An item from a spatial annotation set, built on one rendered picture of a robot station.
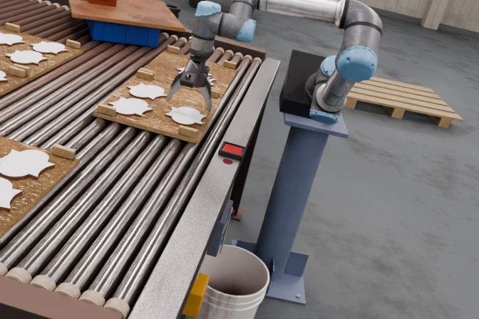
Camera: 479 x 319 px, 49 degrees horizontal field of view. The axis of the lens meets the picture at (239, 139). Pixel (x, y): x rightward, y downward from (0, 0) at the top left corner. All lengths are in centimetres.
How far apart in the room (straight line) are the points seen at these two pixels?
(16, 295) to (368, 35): 118
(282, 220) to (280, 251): 18
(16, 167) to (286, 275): 168
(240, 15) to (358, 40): 37
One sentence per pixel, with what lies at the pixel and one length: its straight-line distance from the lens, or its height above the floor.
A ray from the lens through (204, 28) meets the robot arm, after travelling 169.
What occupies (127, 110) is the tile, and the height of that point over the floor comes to 94.
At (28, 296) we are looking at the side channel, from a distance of 103.
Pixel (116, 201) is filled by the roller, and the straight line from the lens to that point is 134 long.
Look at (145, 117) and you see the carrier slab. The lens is 175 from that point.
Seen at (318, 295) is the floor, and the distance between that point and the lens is 271.
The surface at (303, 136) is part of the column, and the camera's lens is 226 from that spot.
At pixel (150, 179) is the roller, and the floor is 92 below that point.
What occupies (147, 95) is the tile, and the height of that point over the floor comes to 94.
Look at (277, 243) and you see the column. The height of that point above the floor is 24.
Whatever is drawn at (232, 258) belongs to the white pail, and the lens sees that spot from 222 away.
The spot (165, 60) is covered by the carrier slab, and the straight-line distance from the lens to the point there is 234.
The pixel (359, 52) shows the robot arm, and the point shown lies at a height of 131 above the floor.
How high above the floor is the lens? 166
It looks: 25 degrees down
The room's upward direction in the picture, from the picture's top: 14 degrees clockwise
